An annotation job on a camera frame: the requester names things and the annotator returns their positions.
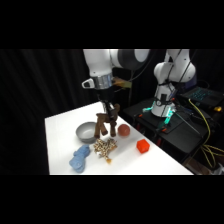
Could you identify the black curtain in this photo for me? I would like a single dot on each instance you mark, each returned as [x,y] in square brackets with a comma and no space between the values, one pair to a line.
[30,90]

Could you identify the red-orange ball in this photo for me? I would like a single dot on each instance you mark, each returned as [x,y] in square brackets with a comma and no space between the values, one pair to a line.
[124,130]

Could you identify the black laptop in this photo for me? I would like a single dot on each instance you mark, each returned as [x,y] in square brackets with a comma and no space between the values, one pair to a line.
[201,95]

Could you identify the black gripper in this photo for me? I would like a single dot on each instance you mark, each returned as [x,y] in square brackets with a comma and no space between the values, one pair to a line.
[105,95]

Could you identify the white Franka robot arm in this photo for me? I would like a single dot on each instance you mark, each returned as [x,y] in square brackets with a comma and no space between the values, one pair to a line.
[100,63]

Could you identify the black robot stand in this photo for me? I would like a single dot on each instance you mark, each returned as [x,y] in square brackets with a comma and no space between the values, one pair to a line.
[180,133]

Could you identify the small yellow object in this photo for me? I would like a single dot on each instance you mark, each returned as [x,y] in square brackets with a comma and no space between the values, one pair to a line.
[217,108]

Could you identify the brown deer plush toy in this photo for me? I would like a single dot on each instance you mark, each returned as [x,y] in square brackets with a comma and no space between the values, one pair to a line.
[100,121]

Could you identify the blue plush toy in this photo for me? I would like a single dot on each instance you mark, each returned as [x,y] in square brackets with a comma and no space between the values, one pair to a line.
[79,160]

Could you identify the grey bowl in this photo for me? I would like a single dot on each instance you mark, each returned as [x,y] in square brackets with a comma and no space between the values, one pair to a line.
[86,131]

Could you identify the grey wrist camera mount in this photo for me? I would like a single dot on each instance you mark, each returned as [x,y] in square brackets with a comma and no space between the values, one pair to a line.
[88,83]

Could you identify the spotted giraffe plush toy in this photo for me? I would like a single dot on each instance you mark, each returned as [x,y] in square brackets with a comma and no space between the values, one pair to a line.
[105,146]

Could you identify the red cube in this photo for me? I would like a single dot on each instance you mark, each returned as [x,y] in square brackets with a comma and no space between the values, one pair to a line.
[143,146]

